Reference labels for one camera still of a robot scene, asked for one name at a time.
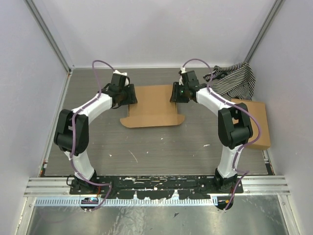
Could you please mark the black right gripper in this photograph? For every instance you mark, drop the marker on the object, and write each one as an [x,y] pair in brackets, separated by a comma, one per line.
[175,96]

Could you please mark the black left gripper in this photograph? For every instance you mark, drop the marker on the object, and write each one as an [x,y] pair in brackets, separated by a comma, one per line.
[132,99]

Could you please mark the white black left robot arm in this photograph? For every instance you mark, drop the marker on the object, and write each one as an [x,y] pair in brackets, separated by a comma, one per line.
[72,130]

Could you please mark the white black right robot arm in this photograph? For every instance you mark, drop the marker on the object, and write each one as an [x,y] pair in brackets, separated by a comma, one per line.
[234,125]

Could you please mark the striped black white cloth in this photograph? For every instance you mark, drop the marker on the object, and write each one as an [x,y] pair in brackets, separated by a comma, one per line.
[236,81]

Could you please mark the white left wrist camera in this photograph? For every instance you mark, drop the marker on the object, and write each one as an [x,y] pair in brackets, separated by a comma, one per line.
[121,72]

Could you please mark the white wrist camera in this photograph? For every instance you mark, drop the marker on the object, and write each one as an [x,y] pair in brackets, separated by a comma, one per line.
[182,74]
[121,72]

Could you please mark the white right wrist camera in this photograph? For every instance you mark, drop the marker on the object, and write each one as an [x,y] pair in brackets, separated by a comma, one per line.
[182,74]

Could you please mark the aluminium front rail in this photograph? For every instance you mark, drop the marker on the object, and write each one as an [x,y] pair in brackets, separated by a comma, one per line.
[252,185]

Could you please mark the left aluminium corner post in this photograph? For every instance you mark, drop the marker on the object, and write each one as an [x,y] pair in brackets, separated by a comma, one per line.
[47,33]

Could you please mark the aluminium corner post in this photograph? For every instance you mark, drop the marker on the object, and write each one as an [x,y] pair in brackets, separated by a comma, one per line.
[274,10]
[47,33]

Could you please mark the slotted grey cable duct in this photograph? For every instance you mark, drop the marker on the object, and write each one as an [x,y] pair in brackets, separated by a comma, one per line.
[79,201]

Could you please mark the right aluminium corner post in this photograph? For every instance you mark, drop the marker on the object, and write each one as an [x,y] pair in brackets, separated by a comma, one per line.
[274,10]

